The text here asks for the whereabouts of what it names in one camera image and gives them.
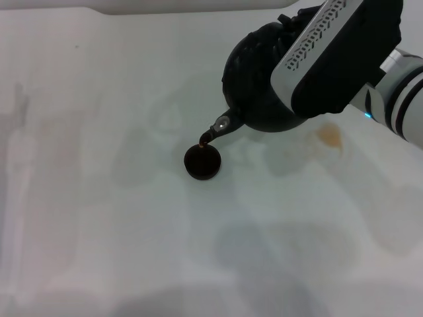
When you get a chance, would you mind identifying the orange tea stain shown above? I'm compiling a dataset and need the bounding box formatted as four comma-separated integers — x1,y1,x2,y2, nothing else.
315,122,344,151

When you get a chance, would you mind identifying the black round teapot with handle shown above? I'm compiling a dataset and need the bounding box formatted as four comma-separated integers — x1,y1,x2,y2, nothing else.
199,5,320,147

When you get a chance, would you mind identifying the small dark teacup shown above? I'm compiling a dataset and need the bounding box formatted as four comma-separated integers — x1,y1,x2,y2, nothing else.
183,143,222,182

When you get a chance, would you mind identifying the silver vented wrist camera box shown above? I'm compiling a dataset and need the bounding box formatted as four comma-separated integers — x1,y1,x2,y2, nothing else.
270,0,403,120

